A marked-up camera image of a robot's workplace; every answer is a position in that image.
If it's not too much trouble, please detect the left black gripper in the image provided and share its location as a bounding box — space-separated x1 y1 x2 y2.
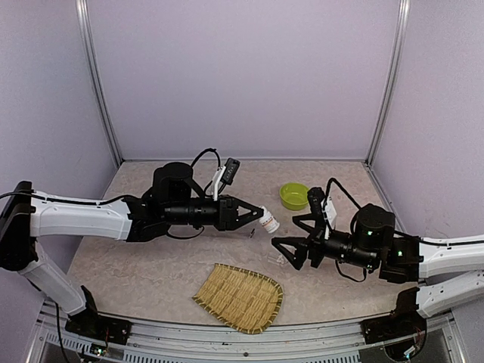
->
164 194 263 231

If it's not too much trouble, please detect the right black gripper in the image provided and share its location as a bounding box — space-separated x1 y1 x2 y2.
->
271 213 379 271

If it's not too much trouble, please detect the white capped pill bottle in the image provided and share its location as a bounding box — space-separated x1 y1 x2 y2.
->
259 206 280 234

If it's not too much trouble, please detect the clear plastic pill organizer box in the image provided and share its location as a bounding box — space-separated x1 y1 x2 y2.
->
265 244 290 266

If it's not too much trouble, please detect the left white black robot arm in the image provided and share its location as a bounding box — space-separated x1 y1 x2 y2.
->
1 159 264 339

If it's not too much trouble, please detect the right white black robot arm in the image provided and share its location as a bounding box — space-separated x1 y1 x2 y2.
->
271 204 483 343

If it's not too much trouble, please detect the green plastic bowl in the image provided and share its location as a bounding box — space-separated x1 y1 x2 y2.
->
279 182 309 211

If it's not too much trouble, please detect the woven bamboo tray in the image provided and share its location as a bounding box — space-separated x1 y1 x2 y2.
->
192 263 284 335

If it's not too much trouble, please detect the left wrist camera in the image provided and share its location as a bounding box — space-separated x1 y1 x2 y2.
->
207 158 240 201

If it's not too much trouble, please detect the right aluminium frame post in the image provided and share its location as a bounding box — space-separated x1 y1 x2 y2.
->
365 0 411 169

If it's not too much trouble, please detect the aluminium frame post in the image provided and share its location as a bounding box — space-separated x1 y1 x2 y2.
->
365 0 411 169
76 0 123 168

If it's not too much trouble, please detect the left aluminium frame post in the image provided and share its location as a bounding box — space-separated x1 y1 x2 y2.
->
76 0 123 168

